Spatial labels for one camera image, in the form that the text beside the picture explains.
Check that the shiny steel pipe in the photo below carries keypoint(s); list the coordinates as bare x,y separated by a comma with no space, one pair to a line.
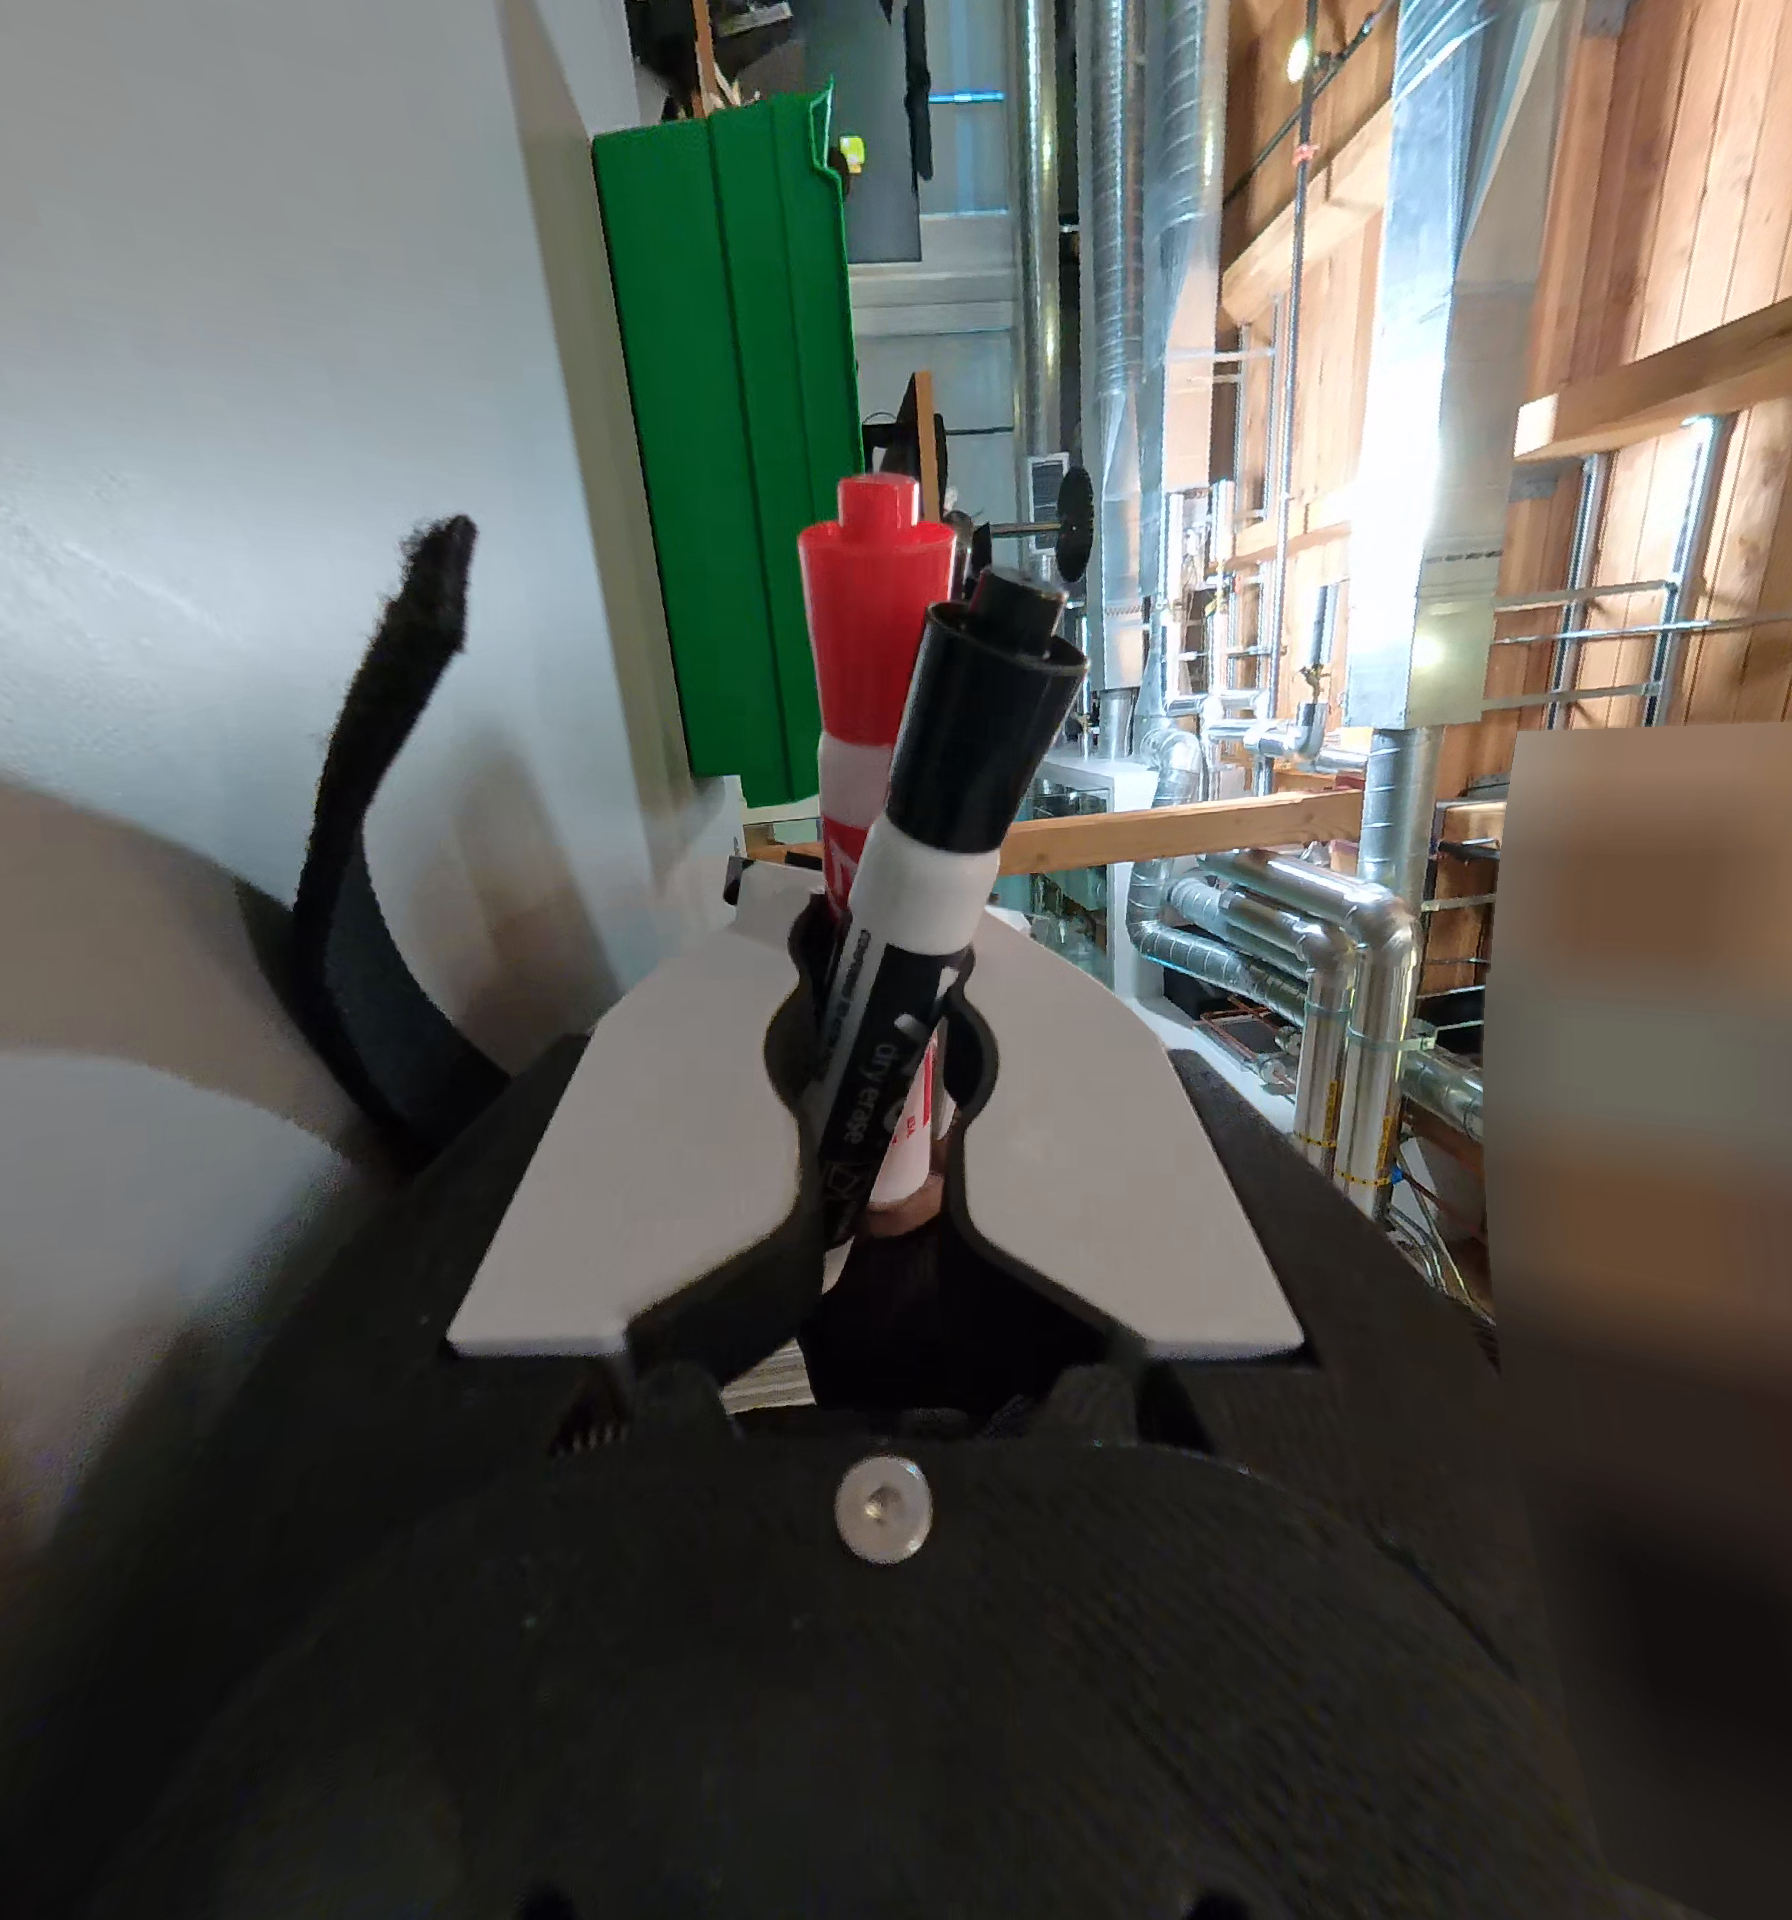
1381,1019

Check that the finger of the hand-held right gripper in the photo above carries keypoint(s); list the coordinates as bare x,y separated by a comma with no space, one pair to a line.
767,891

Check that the black round fan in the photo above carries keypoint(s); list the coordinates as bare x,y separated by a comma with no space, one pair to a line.
1074,522

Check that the green plastic bin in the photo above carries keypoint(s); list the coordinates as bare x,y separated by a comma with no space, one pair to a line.
717,450

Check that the wooden handrail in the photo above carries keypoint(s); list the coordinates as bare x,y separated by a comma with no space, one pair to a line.
1213,824

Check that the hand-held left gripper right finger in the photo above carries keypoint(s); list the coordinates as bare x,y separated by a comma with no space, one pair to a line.
1122,1170

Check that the vertical silver duct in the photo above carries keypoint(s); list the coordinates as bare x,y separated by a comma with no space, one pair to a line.
1136,300

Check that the red dry-erase marker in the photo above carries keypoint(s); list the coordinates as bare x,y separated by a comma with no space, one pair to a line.
873,630

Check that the silver ducts bundle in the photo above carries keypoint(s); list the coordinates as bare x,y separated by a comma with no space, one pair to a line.
1226,943

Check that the black dry-erase marker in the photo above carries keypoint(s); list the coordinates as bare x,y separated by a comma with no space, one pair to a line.
971,721

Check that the small round wall lamp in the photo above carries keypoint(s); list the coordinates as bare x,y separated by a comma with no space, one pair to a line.
1296,61

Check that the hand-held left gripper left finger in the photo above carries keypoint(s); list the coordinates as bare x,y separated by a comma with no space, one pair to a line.
641,1184

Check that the person's right hand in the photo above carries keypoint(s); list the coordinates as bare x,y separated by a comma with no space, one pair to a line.
894,1218

